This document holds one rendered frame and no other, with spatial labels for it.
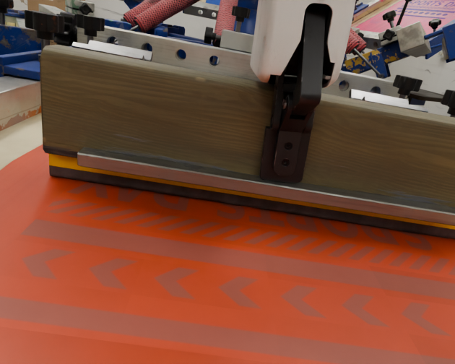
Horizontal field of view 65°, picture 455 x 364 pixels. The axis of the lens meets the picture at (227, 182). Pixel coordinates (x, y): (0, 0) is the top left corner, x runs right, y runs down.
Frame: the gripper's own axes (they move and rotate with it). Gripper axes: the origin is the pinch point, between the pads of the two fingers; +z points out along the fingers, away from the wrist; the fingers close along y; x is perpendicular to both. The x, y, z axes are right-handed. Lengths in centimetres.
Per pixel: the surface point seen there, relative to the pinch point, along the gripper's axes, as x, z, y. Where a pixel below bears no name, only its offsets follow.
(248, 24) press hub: 3, -9, -105
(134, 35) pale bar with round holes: -23, -5, -49
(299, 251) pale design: 1.4, 5.7, 5.7
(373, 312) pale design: 4.8, 6.0, 10.8
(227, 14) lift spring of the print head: -5, -11, -78
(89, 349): -9.6, 4.8, 15.5
